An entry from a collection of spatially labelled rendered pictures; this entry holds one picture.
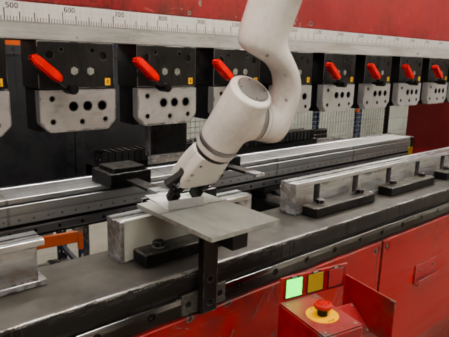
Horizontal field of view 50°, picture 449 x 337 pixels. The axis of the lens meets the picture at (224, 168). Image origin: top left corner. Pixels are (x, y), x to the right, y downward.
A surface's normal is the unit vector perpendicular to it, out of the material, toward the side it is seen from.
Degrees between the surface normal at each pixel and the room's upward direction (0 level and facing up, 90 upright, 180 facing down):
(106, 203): 90
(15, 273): 90
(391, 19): 90
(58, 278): 0
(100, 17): 90
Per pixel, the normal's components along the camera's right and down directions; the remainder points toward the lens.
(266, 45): 0.06, 0.60
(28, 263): 0.65, 0.18
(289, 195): -0.76, 0.12
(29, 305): 0.03, -0.98
